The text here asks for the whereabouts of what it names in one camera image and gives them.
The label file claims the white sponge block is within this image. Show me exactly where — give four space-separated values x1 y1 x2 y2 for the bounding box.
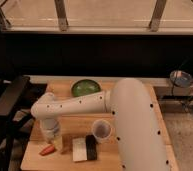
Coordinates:
72 138 87 162

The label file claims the green ceramic bowl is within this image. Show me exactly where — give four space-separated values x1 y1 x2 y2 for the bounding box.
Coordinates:
71 79 101 97

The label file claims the black chair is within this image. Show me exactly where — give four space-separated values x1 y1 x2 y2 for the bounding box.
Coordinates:
0 76 46 171

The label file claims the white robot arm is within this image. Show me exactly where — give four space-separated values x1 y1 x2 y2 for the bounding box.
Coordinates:
31 78 170 171

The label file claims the wooden cutting board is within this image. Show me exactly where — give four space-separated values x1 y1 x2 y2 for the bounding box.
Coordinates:
20 81 179 171

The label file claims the black sponge block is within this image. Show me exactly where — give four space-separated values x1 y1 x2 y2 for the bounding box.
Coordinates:
86 135 97 160

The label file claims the clear plastic cup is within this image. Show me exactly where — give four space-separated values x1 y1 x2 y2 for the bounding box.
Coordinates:
91 119 112 143

